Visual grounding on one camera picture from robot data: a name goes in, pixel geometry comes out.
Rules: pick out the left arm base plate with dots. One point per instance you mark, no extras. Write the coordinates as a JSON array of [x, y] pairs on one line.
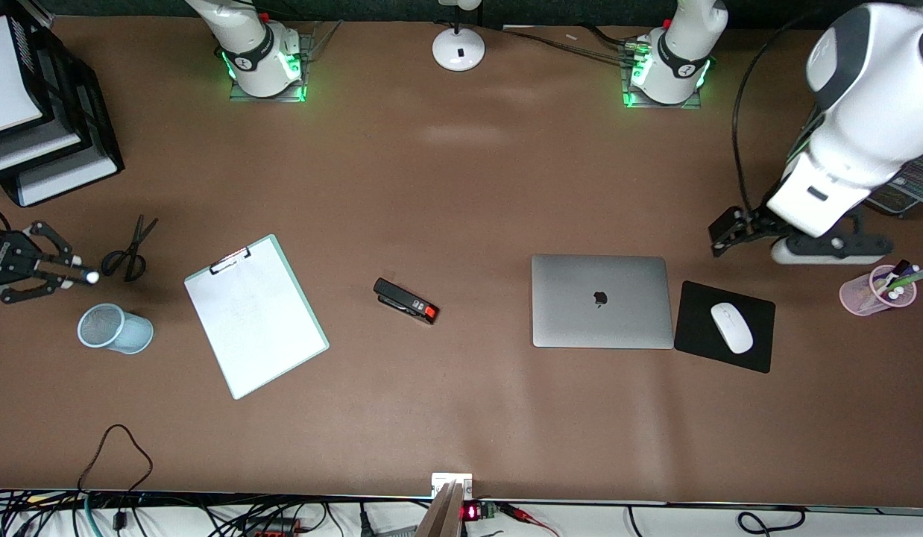
[[663, 106]]

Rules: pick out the mint green clipboard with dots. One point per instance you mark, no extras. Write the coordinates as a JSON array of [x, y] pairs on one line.
[[229, 262]]

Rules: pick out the red LED circuit board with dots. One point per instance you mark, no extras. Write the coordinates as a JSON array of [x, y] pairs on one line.
[[470, 512]]

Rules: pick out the black mouse pad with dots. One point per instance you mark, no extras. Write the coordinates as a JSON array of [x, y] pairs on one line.
[[692, 328]]

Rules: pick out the black stacked paper tray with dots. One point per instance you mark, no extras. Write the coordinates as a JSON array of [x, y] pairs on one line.
[[96, 127]]

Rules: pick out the wooden post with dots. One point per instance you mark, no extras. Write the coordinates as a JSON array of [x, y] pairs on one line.
[[440, 518]]

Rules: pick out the purple marker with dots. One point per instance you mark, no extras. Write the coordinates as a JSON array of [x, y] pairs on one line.
[[915, 268]]

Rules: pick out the black marker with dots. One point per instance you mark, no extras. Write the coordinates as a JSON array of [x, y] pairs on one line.
[[900, 266]]

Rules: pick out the white computer mouse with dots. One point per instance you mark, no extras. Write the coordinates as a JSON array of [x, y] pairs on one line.
[[732, 328]]

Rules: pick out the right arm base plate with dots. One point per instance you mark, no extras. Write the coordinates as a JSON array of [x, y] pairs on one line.
[[268, 98]]

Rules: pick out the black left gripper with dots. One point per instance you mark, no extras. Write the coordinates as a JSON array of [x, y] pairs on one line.
[[760, 218]]

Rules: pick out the white round stand base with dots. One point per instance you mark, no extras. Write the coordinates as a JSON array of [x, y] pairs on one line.
[[458, 52]]

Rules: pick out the white clipboard paper sheet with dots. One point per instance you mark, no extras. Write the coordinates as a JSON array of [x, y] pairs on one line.
[[268, 335]]

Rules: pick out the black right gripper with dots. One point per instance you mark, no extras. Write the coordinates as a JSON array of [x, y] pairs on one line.
[[4, 256]]

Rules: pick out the silver laptop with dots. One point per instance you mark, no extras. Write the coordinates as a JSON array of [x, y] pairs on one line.
[[581, 313]]

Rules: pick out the red black connector block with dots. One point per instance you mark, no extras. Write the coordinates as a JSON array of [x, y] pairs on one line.
[[282, 528]]

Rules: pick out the green marker in cup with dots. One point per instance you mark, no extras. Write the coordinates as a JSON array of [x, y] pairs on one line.
[[909, 280]]

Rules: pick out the light blue mesh cup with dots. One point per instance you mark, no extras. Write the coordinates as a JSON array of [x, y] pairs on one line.
[[130, 335]]

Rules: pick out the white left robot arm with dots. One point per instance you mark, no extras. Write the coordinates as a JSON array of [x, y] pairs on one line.
[[871, 97]]

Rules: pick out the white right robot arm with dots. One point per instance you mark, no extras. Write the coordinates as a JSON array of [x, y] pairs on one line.
[[253, 45]]

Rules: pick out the small white box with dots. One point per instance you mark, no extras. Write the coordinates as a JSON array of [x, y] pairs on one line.
[[439, 479]]

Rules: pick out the black stapler red tip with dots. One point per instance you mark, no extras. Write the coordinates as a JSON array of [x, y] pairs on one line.
[[402, 298]]

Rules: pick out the black scissors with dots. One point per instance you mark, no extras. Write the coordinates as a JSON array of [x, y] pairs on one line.
[[137, 240]]

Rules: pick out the pink mesh pen cup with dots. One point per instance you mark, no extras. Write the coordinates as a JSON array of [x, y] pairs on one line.
[[857, 298]]

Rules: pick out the black mesh desk tray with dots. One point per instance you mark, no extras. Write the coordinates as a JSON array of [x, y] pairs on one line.
[[909, 190]]

